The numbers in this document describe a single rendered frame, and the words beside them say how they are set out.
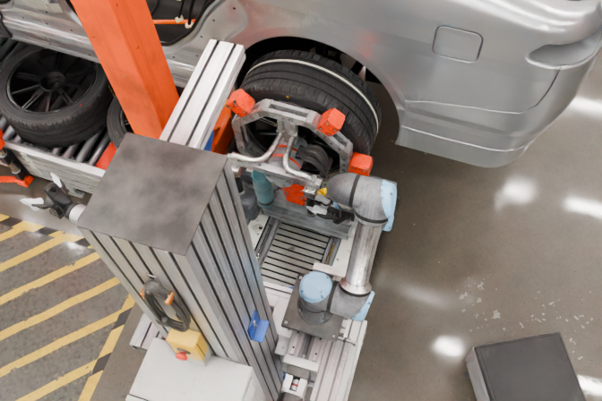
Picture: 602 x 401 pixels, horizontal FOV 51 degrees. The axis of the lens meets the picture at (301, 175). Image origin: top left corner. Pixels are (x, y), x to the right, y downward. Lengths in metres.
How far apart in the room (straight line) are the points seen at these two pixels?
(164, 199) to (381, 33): 1.31
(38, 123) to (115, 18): 1.68
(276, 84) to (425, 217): 1.39
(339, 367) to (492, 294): 1.23
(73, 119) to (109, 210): 2.30
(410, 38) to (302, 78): 0.50
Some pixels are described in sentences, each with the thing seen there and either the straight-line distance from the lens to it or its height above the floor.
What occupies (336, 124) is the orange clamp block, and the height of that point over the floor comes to 1.14.
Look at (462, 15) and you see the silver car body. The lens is 2.27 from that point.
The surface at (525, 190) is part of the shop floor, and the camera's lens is 3.80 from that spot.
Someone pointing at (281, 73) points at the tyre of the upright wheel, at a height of 1.17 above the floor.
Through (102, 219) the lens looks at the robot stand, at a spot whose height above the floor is 2.03.
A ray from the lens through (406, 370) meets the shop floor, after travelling 3.28.
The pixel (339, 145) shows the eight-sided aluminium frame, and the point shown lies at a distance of 2.60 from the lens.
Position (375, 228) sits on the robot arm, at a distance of 2.13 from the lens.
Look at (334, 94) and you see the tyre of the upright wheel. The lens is 2.59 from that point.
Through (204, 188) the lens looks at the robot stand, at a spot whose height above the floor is 2.03.
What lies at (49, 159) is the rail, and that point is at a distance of 3.65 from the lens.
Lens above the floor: 3.16
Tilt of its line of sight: 58 degrees down
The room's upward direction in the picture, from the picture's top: 6 degrees counter-clockwise
